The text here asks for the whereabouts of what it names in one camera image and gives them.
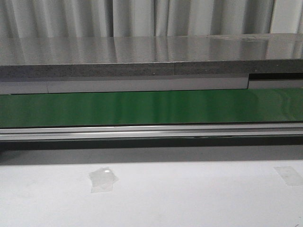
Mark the green conveyor belt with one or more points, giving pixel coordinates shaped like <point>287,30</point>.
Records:
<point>152,107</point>

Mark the grey conveyor back guard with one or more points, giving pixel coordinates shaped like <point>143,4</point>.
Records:
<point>151,83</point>

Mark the aluminium conveyor front rail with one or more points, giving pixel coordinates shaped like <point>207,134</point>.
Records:
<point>152,131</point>

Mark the grey curtain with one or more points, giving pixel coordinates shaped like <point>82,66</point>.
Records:
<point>120,18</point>

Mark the clear tape strip right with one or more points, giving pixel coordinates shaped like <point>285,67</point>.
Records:
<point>290,176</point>

